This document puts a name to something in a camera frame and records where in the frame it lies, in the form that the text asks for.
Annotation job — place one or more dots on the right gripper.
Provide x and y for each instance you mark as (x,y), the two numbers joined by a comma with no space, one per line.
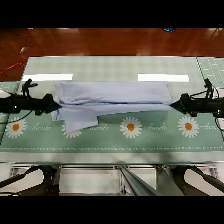
(183,105)

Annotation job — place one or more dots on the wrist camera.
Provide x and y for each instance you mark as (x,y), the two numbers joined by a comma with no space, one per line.
(26,87)
(209,88)

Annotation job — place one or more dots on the light blue shirt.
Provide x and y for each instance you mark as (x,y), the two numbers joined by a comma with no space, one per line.
(113,95)

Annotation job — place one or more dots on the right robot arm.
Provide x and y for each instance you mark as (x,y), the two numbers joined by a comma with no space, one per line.
(208,106)

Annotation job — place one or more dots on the silver frame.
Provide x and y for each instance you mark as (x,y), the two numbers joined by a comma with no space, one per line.
(136,185)

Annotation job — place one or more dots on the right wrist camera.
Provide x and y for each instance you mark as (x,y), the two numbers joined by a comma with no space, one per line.
(209,88)

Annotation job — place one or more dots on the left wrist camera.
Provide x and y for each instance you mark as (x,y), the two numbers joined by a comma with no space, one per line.
(26,87)

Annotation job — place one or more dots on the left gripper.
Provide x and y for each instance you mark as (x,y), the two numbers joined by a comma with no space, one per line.
(48,104)

